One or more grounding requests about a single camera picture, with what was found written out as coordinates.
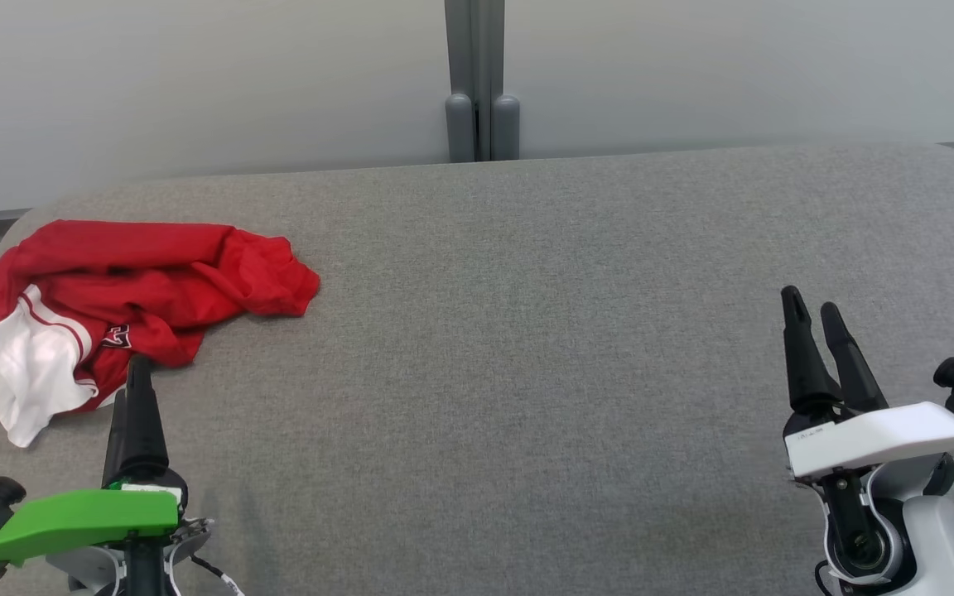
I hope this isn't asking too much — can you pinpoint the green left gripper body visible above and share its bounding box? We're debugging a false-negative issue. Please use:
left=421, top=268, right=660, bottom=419
left=0, top=468, right=190, bottom=577

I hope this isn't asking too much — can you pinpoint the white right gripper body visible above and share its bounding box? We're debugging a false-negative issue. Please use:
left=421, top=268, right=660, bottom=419
left=783, top=400, right=954, bottom=483

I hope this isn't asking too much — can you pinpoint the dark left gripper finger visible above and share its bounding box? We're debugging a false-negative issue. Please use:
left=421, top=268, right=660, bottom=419
left=104, top=389, right=128, bottom=488
left=123, top=356, right=171, bottom=480

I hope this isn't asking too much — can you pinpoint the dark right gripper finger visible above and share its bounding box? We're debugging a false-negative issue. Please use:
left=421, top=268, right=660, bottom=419
left=781, top=286, right=843, bottom=416
left=821, top=302, right=890, bottom=413

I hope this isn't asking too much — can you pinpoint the red white basketball jersey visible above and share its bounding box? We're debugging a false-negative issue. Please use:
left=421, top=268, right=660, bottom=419
left=0, top=219, right=322, bottom=449

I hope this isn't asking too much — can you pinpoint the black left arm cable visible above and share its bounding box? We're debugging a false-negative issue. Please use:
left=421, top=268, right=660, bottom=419
left=190, top=553, right=248, bottom=596

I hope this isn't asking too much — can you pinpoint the grey partition post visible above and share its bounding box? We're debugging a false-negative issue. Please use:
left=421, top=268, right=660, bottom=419
left=444, top=0, right=521, bottom=163

